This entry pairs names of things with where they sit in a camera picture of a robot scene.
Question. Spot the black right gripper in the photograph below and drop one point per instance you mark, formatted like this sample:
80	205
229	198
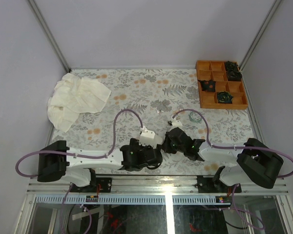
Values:
166	146

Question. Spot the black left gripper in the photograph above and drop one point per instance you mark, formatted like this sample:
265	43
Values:
135	143

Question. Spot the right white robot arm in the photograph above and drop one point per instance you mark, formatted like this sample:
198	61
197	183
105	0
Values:
252	161

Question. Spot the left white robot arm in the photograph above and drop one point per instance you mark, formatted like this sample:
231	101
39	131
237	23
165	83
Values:
58	161

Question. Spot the floral patterned tablecloth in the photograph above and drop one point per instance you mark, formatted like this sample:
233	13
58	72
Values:
136	95

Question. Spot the black flower orange dots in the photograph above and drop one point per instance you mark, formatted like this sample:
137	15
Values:
207	85

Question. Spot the black flower green swirls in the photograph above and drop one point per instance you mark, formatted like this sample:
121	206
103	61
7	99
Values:
224	97

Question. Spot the orange wooden divided tray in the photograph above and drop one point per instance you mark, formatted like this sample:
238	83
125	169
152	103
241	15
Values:
216	71

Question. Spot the black fabric flower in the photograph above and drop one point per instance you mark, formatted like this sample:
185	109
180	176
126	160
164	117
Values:
234	75
230	65

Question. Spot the white crumpled cloth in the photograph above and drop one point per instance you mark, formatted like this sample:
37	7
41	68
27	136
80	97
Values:
73	96

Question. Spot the black fabric flower top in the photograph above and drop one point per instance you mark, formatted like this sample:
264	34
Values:
230	65

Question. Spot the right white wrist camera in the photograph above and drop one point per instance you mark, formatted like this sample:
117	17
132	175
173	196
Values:
175	123

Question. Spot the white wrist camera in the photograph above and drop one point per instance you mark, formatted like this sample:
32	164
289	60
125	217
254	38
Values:
175	123
149	138

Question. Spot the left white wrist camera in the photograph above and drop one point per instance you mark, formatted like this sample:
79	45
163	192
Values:
149	138

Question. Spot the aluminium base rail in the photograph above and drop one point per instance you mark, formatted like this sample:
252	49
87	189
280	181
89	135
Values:
130	189

